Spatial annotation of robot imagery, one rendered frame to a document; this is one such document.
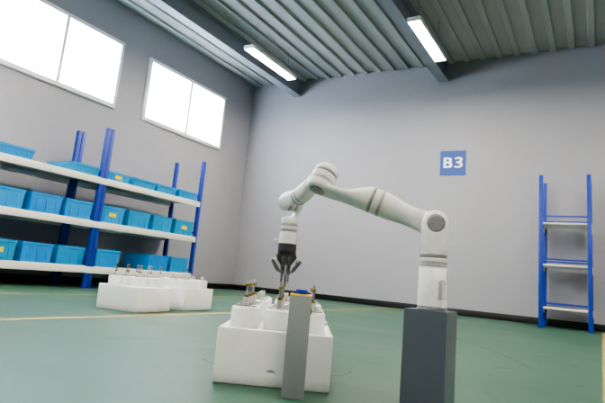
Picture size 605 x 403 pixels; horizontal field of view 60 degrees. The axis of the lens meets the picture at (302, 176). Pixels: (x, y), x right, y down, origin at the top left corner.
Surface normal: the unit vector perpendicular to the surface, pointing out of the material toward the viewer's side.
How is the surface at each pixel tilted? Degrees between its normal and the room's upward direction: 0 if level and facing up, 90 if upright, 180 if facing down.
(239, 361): 90
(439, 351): 90
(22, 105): 90
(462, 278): 90
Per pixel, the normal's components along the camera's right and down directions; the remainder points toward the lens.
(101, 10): 0.87, -0.01
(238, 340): 0.00, -0.18
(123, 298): -0.38, -0.21
